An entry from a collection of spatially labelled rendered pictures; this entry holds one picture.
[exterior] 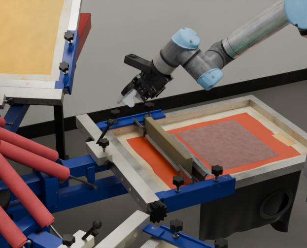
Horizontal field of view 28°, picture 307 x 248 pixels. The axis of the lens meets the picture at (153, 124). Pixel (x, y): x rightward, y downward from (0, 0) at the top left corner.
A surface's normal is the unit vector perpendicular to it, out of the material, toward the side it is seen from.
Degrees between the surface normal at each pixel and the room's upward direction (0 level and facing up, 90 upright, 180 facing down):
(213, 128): 0
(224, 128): 0
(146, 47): 90
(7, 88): 32
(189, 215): 0
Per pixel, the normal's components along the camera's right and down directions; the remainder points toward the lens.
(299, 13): -0.49, 0.31
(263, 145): 0.02, -0.88
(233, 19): 0.45, 0.44
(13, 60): -0.01, -0.49
